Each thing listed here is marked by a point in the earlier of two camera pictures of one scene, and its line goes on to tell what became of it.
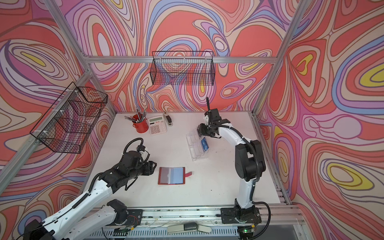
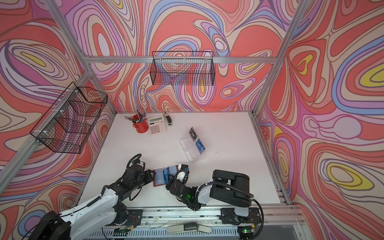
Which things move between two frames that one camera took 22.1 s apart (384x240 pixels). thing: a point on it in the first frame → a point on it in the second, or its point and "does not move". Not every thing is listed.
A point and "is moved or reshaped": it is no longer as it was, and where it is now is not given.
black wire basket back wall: x=185 y=68 does not move
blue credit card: x=205 y=144 is moved or reshaped
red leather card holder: x=172 y=175 is moved or reshaped
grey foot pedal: x=187 y=227 does not move
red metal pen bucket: x=140 y=123 does not move
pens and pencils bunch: x=139 y=119 does not move
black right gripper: x=203 y=130 → x=171 y=181
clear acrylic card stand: x=197 y=145 is moved or reshaped
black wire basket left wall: x=66 y=126 does not move
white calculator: x=157 y=125 does not move
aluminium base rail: x=275 y=216 does not move
